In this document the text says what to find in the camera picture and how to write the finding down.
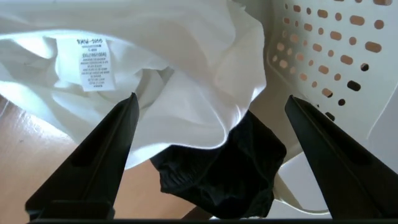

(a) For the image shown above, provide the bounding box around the white laundry basket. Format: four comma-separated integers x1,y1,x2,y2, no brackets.
245,0,398,218

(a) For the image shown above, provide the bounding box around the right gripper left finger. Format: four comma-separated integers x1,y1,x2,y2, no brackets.
24,92,140,220

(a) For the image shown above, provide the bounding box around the black garment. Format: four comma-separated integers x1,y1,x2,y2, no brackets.
150,109,287,220

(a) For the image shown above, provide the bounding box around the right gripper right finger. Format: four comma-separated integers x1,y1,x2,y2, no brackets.
284,95,398,220

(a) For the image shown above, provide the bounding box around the white printed shirt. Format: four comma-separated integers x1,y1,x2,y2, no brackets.
0,0,267,170

